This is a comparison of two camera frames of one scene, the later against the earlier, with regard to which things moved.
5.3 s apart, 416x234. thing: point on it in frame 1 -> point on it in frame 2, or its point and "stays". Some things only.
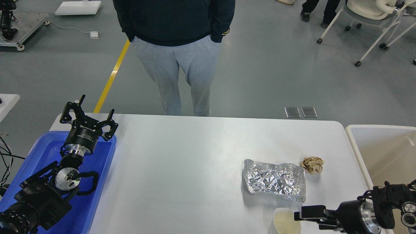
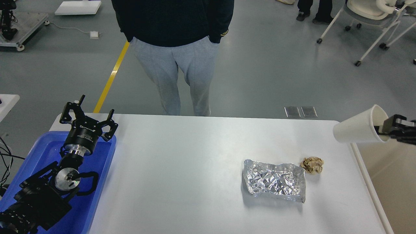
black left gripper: (82, 139) stays
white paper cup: (283, 222) -> (367, 126)
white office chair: (402, 13) stays
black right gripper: (355, 216) -> (409, 137)
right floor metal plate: (309, 112) stays
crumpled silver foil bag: (285, 180) stays
